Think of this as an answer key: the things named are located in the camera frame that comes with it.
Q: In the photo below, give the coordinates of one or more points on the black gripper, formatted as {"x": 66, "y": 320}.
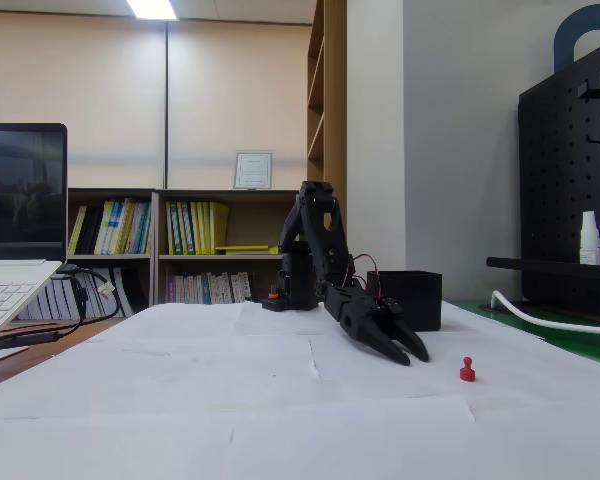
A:
{"x": 364, "y": 326}

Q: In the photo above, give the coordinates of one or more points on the red push pin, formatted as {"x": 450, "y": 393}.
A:
{"x": 467, "y": 372}

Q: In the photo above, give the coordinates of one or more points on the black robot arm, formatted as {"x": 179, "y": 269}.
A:
{"x": 310, "y": 235}

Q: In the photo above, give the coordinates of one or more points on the black box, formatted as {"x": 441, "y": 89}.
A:
{"x": 420, "y": 295}

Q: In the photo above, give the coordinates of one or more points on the orange black table clamp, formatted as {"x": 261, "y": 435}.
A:
{"x": 271, "y": 302}

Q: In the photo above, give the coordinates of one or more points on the flat yellow book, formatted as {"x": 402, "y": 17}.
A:
{"x": 242, "y": 248}

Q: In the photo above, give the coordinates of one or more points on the wooden low bookcase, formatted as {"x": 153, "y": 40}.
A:
{"x": 250, "y": 220}

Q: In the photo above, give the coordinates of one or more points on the thick yellow binder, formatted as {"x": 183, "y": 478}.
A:
{"x": 219, "y": 227}

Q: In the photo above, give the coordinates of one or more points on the white plastic bottle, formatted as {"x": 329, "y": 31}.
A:
{"x": 591, "y": 240}

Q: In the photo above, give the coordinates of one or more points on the framed certificate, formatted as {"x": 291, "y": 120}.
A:
{"x": 253, "y": 170}

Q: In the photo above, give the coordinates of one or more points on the tall wooden bookshelf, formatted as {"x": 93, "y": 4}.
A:
{"x": 335, "y": 125}

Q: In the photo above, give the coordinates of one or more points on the black pegboard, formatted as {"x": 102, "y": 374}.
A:
{"x": 560, "y": 175}

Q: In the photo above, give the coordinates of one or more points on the grey low bookcase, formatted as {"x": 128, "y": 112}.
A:
{"x": 110, "y": 260}

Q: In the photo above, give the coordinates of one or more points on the blue arch shape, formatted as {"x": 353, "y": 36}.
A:
{"x": 562, "y": 40}

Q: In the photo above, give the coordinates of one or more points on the white laptop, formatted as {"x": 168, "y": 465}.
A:
{"x": 20, "y": 200}

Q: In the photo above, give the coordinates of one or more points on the ceiling light panel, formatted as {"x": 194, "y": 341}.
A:
{"x": 152, "y": 9}

